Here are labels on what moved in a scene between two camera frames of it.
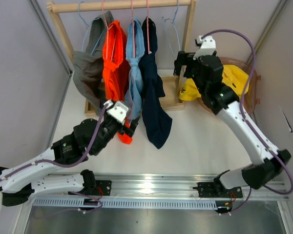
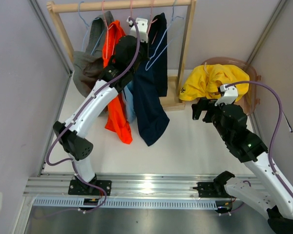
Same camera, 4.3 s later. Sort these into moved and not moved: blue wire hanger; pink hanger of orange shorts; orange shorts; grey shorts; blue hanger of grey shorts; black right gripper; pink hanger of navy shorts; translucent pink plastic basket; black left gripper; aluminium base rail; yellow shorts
Moved: blue wire hanger; black left gripper; pink hanger of navy shorts; black right gripper
Not moved: aluminium base rail; yellow shorts; grey shorts; blue hanger of grey shorts; pink hanger of orange shorts; orange shorts; translucent pink plastic basket
